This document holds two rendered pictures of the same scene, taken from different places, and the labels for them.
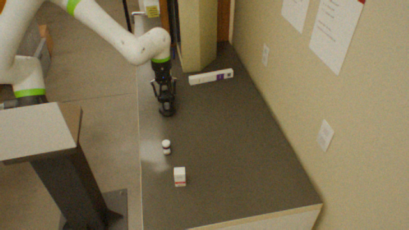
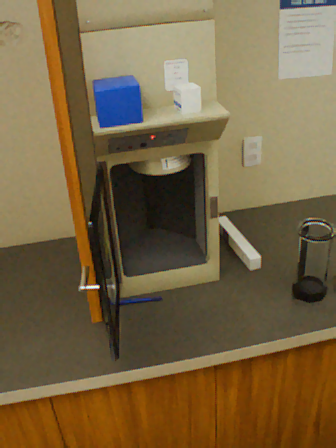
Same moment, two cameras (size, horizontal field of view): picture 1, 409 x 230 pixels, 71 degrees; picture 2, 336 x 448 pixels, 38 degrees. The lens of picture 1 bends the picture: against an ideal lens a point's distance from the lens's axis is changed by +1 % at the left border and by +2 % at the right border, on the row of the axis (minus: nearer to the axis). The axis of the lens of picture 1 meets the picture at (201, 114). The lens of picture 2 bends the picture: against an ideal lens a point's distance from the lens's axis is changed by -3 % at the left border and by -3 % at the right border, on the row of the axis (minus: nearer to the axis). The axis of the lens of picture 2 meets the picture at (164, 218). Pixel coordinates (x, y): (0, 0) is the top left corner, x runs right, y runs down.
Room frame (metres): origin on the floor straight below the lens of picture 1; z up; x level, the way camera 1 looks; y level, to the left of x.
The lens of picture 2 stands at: (1.69, 1.34, 1.89)
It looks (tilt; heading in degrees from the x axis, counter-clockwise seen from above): 30 degrees down; 271
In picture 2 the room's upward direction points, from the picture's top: 4 degrees counter-clockwise
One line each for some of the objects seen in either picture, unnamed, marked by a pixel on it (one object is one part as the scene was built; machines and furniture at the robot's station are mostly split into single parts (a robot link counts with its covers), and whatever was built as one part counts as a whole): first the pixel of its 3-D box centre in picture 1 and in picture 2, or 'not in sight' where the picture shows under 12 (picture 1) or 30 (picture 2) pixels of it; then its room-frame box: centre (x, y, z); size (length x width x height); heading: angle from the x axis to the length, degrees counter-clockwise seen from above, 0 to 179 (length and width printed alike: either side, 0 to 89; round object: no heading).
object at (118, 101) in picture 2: not in sight; (117, 100); (1.80, 0.21, 1.56); 0.10 x 0.10 x 0.09; 10
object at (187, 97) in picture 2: not in sight; (187, 98); (1.64, 0.19, 1.54); 0.05 x 0.05 x 0.06; 18
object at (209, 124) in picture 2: not in sight; (160, 133); (1.71, 0.20, 1.46); 0.32 x 0.11 x 0.10; 10
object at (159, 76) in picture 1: (163, 76); not in sight; (1.17, 0.19, 1.18); 0.08 x 0.07 x 0.09; 100
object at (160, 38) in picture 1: (157, 44); not in sight; (1.16, 0.19, 1.35); 0.13 x 0.11 x 0.14; 143
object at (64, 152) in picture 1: (46, 133); not in sight; (1.05, 0.80, 0.92); 0.32 x 0.32 x 0.04; 12
